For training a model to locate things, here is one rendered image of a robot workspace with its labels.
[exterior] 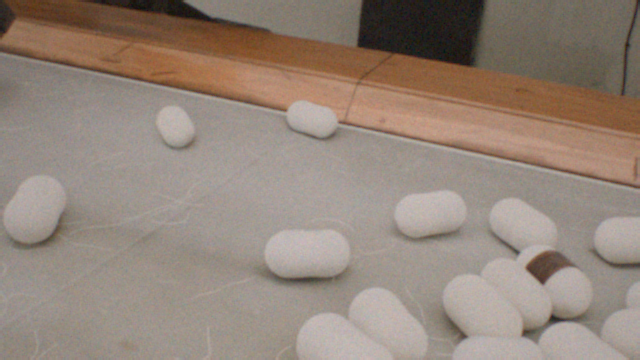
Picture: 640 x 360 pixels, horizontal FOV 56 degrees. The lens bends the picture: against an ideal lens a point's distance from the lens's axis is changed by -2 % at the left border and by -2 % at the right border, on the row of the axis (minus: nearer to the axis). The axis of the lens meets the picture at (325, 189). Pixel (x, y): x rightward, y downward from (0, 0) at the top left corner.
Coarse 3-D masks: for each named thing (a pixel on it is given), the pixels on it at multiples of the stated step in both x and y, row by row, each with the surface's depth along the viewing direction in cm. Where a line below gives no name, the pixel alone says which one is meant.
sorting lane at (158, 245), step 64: (0, 64) 48; (0, 128) 37; (64, 128) 37; (128, 128) 38; (256, 128) 40; (0, 192) 30; (128, 192) 31; (192, 192) 31; (256, 192) 32; (320, 192) 32; (384, 192) 33; (512, 192) 34; (576, 192) 35; (0, 256) 25; (64, 256) 25; (128, 256) 26; (192, 256) 26; (256, 256) 27; (384, 256) 27; (448, 256) 28; (512, 256) 28; (576, 256) 29; (0, 320) 22; (64, 320) 22; (128, 320) 22; (192, 320) 23; (256, 320) 23; (448, 320) 24; (576, 320) 24
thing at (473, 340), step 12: (480, 336) 20; (492, 336) 20; (504, 336) 21; (456, 348) 20; (468, 348) 20; (480, 348) 20; (492, 348) 20; (504, 348) 20; (516, 348) 20; (528, 348) 20
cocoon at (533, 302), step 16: (496, 272) 24; (512, 272) 24; (496, 288) 24; (512, 288) 23; (528, 288) 23; (544, 288) 23; (512, 304) 23; (528, 304) 22; (544, 304) 22; (528, 320) 22; (544, 320) 23
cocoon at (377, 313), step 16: (352, 304) 22; (368, 304) 21; (384, 304) 21; (400, 304) 22; (352, 320) 22; (368, 320) 21; (384, 320) 21; (400, 320) 20; (416, 320) 21; (368, 336) 21; (384, 336) 20; (400, 336) 20; (416, 336) 20; (400, 352) 20; (416, 352) 20
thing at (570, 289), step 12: (528, 252) 25; (540, 252) 25; (552, 276) 24; (564, 276) 23; (576, 276) 23; (552, 288) 23; (564, 288) 23; (576, 288) 23; (588, 288) 23; (552, 300) 23; (564, 300) 23; (576, 300) 23; (588, 300) 23; (552, 312) 24; (564, 312) 23; (576, 312) 23
